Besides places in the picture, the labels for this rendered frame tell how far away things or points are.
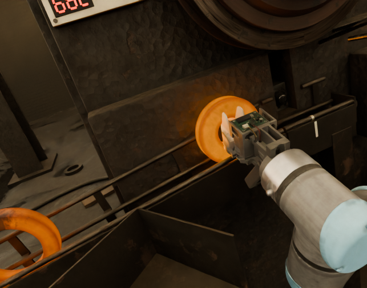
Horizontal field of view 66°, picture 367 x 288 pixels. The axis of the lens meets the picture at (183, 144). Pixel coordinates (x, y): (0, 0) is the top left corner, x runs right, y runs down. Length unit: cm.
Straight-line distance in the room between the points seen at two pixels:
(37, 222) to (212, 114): 42
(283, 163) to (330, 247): 13
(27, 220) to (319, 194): 53
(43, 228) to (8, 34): 628
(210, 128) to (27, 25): 627
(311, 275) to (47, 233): 49
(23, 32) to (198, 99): 621
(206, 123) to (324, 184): 29
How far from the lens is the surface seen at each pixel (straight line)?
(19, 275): 71
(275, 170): 46
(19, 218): 65
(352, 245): 41
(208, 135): 63
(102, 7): 67
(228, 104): 63
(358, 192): 62
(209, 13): 57
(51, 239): 67
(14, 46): 679
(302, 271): 50
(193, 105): 68
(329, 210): 41
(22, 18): 677
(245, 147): 52
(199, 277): 53
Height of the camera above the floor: 100
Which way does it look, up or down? 23 degrees down
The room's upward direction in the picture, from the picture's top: 18 degrees counter-clockwise
